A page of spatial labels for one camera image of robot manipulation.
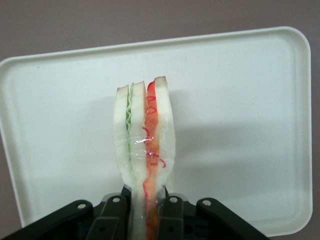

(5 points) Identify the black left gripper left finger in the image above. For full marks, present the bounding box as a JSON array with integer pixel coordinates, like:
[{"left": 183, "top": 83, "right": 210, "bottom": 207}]
[{"left": 0, "top": 186, "right": 132, "bottom": 240}]

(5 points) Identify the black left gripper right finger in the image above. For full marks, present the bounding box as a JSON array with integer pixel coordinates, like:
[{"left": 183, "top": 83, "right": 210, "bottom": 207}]
[{"left": 159, "top": 189, "right": 272, "bottom": 240}]

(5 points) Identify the triangle sandwich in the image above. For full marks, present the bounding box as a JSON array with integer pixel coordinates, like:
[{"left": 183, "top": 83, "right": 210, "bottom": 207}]
[{"left": 112, "top": 74, "right": 176, "bottom": 240}]

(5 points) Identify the cream plastic tray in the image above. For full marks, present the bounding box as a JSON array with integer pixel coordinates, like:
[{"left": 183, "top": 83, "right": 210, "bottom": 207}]
[{"left": 0, "top": 26, "right": 314, "bottom": 237}]

